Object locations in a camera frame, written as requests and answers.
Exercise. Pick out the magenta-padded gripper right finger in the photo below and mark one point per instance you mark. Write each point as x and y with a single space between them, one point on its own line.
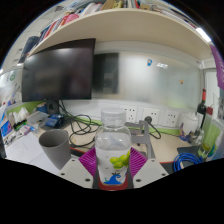
151 171

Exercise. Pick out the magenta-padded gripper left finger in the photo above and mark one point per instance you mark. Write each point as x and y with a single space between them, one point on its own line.
75 171

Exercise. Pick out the clear plastic drink bottle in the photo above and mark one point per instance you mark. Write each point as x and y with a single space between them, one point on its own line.
112 146

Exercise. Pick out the grey ribbed cup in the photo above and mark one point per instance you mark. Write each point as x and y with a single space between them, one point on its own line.
55 146

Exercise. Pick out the dark blue pad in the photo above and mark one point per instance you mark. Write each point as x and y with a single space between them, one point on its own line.
186 150

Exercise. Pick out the flat round red coaster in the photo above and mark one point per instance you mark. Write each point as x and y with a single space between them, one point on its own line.
113 188

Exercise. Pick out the white paper sheets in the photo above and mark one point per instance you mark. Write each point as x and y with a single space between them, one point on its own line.
23 150

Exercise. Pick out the white jar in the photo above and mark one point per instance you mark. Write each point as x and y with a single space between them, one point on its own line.
190 124

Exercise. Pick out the green translucent cup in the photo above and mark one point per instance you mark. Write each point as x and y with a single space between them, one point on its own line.
208 140

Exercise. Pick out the clear plastic box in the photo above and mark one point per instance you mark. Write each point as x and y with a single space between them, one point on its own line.
36 117

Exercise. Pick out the black computer monitor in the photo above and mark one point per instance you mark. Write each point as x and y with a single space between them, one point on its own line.
58 73

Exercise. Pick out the ceiling lights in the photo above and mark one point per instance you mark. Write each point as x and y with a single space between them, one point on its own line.
203 34

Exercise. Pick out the white wall socket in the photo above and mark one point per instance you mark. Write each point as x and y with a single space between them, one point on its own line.
171 118
131 114
154 113

